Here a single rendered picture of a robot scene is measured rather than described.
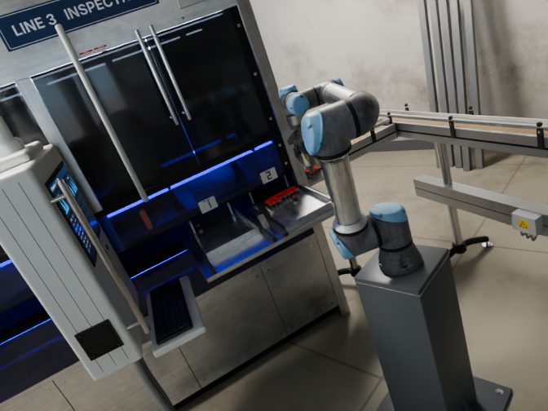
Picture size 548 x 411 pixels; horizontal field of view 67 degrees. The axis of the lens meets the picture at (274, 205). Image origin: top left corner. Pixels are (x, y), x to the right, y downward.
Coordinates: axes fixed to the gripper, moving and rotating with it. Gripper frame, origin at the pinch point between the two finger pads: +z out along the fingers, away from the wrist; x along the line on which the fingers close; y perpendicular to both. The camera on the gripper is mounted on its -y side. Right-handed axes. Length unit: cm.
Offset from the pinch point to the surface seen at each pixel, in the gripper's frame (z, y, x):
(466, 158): 98, -109, 192
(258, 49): -50, -36, 9
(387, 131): 19, -46, 75
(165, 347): 30, 20, -83
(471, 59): 18, -108, 211
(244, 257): 21.5, 2.9, -41.4
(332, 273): 78, -36, 9
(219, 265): 22, -1, -52
